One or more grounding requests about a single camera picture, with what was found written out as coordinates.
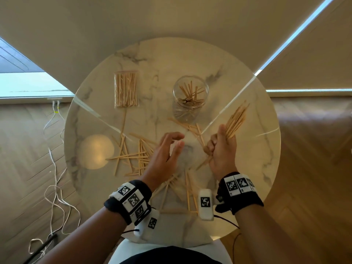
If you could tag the clear glass jar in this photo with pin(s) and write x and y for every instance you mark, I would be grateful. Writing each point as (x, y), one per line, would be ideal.
(189, 111)

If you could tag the person's right forearm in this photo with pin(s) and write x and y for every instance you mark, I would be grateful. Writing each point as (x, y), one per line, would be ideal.
(269, 239)

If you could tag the person's right hand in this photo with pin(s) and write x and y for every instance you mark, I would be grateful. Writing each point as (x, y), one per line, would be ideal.
(224, 156)

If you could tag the black wristband with marker tags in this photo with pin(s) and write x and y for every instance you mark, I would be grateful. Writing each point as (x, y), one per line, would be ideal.
(129, 200)
(238, 192)

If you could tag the window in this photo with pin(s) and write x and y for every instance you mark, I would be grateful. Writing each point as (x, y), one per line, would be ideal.
(24, 82)

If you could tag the bundle of wooden sticks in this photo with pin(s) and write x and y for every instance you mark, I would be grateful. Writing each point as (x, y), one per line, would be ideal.
(236, 120)

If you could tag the person's left thumb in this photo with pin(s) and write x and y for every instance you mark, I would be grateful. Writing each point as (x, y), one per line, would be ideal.
(178, 151)

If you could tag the scattered loose wooden sticks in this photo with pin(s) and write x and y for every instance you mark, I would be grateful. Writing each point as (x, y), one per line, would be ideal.
(141, 156)

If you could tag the person's right thumb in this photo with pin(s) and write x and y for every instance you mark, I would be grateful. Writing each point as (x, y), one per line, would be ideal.
(222, 132)

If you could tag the person's left forearm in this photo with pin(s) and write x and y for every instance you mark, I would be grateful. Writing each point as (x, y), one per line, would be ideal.
(90, 239)

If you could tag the wooden sticks inside jar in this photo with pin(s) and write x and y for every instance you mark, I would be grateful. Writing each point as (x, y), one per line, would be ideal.
(191, 98)

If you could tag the narrow beige roller blind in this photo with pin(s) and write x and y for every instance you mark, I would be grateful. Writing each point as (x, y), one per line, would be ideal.
(316, 60)

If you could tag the large beige roller blind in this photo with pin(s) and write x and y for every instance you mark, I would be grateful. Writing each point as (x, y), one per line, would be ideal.
(165, 21)

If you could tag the clear packet of wooden sticks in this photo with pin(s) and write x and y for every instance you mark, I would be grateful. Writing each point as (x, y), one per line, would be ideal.
(126, 89)

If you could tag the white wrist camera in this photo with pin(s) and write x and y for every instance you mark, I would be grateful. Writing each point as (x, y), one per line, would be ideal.
(148, 224)
(205, 203)

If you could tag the person's left hand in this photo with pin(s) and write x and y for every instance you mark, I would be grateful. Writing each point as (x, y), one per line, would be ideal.
(159, 164)

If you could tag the person's dark clothing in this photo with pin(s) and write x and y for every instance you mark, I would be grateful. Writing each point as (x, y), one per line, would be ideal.
(170, 257)

